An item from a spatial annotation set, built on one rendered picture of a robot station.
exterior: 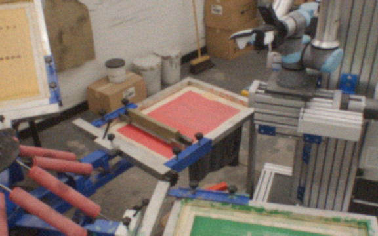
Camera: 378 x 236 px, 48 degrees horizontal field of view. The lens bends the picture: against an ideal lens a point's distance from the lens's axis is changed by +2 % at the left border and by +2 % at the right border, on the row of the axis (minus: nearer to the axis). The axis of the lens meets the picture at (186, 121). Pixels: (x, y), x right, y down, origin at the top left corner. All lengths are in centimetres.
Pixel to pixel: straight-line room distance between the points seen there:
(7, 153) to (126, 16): 310
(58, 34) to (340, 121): 277
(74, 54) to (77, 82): 33
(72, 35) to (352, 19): 271
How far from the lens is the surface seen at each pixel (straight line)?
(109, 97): 412
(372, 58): 217
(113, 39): 451
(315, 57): 193
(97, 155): 200
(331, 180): 256
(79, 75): 435
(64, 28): 409
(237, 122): 226
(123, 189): 340
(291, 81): 203
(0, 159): 164
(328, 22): 188
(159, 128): 214
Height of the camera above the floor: 219
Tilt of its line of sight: 32 degrees down
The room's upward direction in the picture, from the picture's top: 2 degrees counter-clockwise
